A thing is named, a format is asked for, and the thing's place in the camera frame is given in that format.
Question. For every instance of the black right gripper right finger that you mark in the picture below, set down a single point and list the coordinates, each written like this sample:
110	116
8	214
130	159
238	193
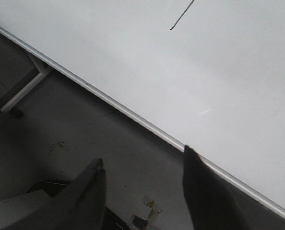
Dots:
210	204

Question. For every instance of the white whiteboard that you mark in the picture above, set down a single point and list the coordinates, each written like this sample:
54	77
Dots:
205	73

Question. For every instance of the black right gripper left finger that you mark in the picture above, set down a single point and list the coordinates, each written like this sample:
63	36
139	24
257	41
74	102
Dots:
79	206

